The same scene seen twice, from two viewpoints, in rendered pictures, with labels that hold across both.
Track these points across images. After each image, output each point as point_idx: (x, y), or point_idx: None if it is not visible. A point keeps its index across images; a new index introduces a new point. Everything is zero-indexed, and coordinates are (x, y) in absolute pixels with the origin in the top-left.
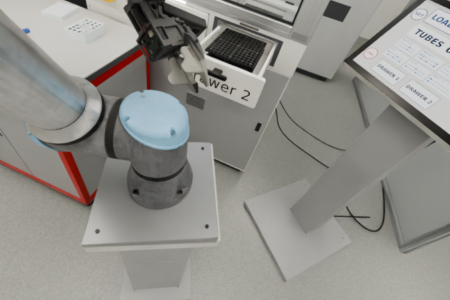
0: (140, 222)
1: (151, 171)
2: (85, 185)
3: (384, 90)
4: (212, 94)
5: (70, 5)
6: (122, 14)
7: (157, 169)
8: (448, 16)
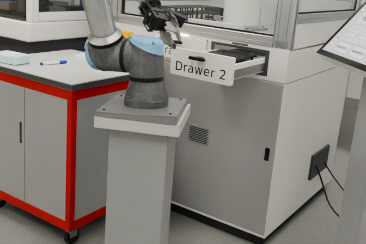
0: (129, 110)
1: (139, 72)
2: (74, 198)
3: (338, 59)
4: (215, 122)
5: None
6: None
7: (143, 69)
8: None
